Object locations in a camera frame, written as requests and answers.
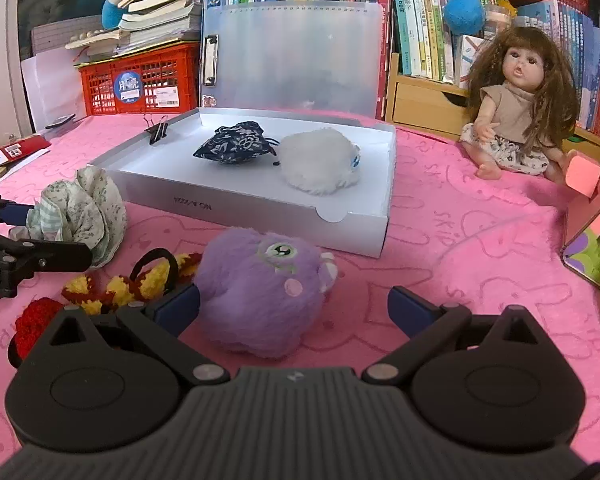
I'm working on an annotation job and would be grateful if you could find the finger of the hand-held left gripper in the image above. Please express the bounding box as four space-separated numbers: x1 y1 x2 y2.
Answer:
0 230 93 286
0 194 37 229

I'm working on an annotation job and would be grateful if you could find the pink cardboard toy house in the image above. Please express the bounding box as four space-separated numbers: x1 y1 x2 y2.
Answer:
560 147 600 303

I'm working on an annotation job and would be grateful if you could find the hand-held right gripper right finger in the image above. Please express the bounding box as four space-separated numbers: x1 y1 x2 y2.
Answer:
362 285 563 386

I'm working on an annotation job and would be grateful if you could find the white fluffy plush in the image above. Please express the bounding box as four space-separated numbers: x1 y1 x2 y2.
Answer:
277 128 363 196

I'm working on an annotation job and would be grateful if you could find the purple fluffy plush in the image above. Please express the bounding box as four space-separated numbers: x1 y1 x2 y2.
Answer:
195 226 340 359

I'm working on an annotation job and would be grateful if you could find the white shallow cardboard box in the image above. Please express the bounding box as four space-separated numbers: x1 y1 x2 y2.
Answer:
87 106 397 259

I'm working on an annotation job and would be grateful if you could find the green white cloth scrunchie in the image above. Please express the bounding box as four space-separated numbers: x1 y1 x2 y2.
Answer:
9 166 128 268

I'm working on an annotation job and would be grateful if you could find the row of pale blue books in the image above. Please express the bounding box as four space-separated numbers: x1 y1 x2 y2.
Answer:
515 0 600 133

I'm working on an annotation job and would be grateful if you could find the red crochet scrunchie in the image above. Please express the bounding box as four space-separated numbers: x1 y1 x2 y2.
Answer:
12 296 65 362

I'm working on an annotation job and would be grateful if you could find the translucent plastic clipboard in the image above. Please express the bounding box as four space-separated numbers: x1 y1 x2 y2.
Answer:
200 2 384 121

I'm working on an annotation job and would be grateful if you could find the black binder clip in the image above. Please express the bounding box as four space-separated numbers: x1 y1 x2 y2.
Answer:
143 115 170 146

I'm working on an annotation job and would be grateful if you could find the white leaning board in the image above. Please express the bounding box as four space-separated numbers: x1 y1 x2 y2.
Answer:
20 55 88 129

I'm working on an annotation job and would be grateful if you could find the wooden drawer organizer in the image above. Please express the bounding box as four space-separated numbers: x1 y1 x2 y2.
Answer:
385 52 600 152

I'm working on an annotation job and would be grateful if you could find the grey ribbed board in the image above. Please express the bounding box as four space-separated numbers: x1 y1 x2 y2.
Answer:
30 22 106 54

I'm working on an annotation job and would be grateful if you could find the string of wooden beads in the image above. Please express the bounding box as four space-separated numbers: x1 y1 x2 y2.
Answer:
67 29 107 44

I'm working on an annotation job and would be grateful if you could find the red plastic crate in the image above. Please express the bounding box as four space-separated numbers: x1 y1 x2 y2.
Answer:
78 42 201 118

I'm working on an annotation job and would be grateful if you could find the row of books on organizer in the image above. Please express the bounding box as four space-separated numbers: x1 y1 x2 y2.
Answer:
384 0 511 86

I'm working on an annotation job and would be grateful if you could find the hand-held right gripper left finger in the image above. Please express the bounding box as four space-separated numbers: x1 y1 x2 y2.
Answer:
30 284 231 387

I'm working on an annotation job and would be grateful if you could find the white printed carton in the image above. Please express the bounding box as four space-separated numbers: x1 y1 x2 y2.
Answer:
452 35 487 89

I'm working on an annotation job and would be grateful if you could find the dark blue floral pouch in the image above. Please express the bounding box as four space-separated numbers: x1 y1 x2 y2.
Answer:
192 120 281 166

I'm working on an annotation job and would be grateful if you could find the stack of lying books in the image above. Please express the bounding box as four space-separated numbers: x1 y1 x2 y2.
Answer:
65 0 226 61

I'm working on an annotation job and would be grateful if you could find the blue white cat plush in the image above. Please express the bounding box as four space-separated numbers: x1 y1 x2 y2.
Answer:
101 0 137 31

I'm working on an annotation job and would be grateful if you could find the brown-haired doll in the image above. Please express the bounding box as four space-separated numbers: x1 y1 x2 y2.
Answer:
460 25 582 187

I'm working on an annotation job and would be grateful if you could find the yellow red crochet hair tie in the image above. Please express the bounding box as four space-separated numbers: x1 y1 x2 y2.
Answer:
62 247 203 312

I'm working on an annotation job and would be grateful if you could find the pink bunny print blanket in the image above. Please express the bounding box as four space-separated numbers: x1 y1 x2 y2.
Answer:
0 110 600 467

